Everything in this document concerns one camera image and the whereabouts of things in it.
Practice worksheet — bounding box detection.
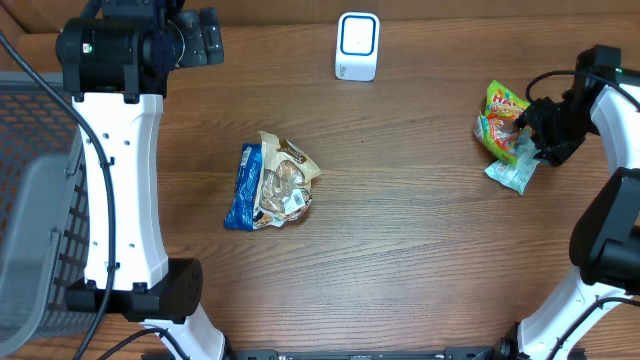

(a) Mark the grey plastic mesh basket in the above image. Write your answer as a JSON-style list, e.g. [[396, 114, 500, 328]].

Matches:
[[1, 71, 94, 356]]

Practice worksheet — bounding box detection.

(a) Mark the light teal snack packet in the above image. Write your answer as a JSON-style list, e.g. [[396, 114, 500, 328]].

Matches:
[[484, 130, 540, 195]]

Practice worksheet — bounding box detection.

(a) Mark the green Haribo candy bag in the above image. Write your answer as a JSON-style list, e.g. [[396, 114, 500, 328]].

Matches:
[[474, 80, 531, 166]]

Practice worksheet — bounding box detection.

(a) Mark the beige brown snack bag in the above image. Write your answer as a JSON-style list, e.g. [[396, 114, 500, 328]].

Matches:
[[253, 131, 321, 229]]

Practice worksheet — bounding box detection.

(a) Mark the white barcode scanner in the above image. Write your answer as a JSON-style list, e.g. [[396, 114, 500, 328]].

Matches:
[[335, 12, 380, 82]]

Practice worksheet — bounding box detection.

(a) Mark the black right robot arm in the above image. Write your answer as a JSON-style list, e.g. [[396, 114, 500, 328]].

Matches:
[[481, 45, 639, 360]]

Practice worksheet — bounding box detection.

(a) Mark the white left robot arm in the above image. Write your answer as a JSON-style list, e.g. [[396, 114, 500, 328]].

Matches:
[[56, 0, 226, 359]]

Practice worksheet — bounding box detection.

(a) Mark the blue snack bar wrapper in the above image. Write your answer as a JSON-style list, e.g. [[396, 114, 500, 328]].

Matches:
[[224, 144, 262, 231]]

